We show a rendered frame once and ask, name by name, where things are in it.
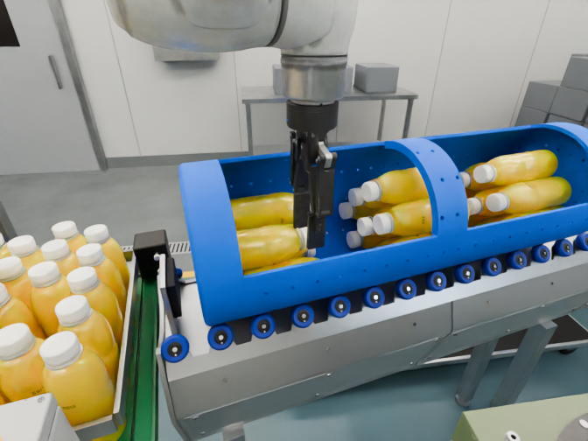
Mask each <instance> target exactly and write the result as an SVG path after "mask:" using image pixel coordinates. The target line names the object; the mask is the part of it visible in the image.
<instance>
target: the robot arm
mask: <svg viewBox="0 0 588 441"><path fill-rule="evenodd" d="M106 1H107V4H108V8H109V11H110V13H111V16H112V18H113V20H114V21H115V23H116V24H117V25H118V26H119V27H121V28H122V29H123V30H125V31H126V32H127V33H128V34H129V35H130V36H131V37H132V38H134V39H137V40H139V41H141V42H144V43H145V44H148V45H151V46H156V47H160V48H164V49H169V50H174V51H181V52H193V53H227V52H237V51H243V50H247V49H250V48H257V47H274V48H279V49H281V59H280V63H281V89H282V96H283V97H284V98H286V99H289V100H287V101H286V123H287V126H288V127H289V128H290V129H292V130H293V131H290V185H291V186H293V189H292V190H293V192H294V193H293V227H294V228H295V229H296V228H305V227H307V240H306V247H307V248H308V249H317V248H322V247H324V246H325V234H326V216H332V215H333V198H334V174H335V165H336V162H337V153H336V152H331V153H330V152H329V151H328V141H327V133H328V132H329V131H330V130H333V129H335V128H336V126H337V123H338V111H339V102H338V101H337V100H338V99H341V98H342V97H343V96H344V94H345V85H346V73H347V62H348V59H347V54H348V47H349V44H350V40H351V37H352V35H353V32H354V27H355V21H356V16H357V8H358V0H106ZM312 165H316V166H312ZM308 191H309V192H308ZM310 205H311V211H310Z"/></svg>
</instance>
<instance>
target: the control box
mask: <svg viewBox="0 0 588 441"><path fill-rule="evenodd" d="M0 441H80V440H79V438H78V437H77V435H76V433H75V432H74V429H73V427H72V426H71V424H70V423H69V422H68V420H67V418H66V416H65V414H64V413H63V411H62V409H61V408H60V406H58V402H57V400H56V398H55V397H54V395H53V393H46V394H43V395H37V396H34V397H30V398H27V399H24V400H20V401H17V402H11V403H7V404H5V405H1V406H0Z"/></svg>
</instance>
